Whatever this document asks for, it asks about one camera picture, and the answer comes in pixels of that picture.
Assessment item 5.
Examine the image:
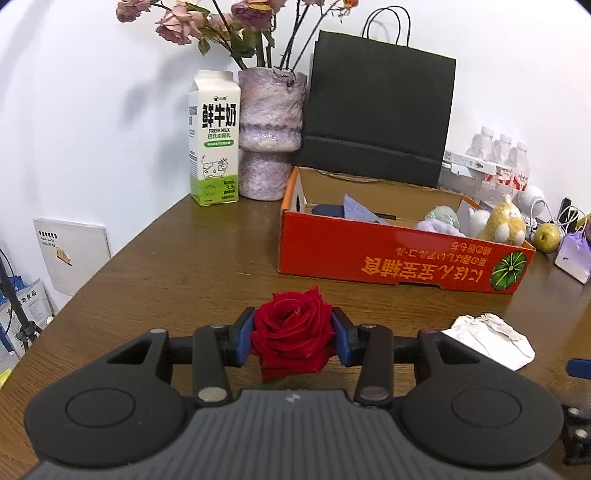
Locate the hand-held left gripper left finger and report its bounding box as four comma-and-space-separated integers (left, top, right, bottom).
95, 307, 257, 408

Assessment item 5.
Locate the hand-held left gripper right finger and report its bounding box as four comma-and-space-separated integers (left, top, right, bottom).
331, 307, 497, 409

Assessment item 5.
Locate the red rose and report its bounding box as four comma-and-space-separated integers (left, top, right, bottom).
249, 285, 337, 384

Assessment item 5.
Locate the red cardboard box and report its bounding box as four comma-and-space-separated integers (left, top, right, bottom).
277, 166, 536, 295

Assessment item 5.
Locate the white cloth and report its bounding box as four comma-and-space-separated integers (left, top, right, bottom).
441, 314, 536, 371

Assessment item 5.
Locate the yellow white plush toy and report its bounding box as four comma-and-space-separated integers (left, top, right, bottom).
467, 194, 527, 245

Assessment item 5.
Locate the purple plastic bag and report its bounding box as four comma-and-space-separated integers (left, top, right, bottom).
554, 229, 591, 284

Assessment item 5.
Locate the green apple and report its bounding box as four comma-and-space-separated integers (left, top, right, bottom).
534, 223, 563, 254

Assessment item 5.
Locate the white round device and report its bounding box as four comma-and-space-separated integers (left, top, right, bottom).
517, 185, 548, 217

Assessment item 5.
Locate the white green milk carton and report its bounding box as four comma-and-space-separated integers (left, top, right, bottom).
187, 70, 242, 207

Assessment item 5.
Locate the purple marbled vase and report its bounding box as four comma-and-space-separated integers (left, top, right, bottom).
238, 67, 308, 201

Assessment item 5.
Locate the white flat box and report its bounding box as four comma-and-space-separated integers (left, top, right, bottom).
442, 151, 515, 178

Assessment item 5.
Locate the blue printed package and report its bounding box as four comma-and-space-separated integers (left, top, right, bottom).
0, 274, 54, 356

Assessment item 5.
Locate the black studio light stand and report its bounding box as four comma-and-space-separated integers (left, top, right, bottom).
0, 244, 44, 356

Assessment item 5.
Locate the black paper bag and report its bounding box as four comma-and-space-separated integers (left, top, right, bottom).
300, 6, 458, 189

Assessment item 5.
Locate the dried pink rose bouquet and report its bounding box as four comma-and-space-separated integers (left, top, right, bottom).
115, 0, 361, 70

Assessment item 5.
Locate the white cable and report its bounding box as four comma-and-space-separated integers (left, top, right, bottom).
531, 196, 585, 232

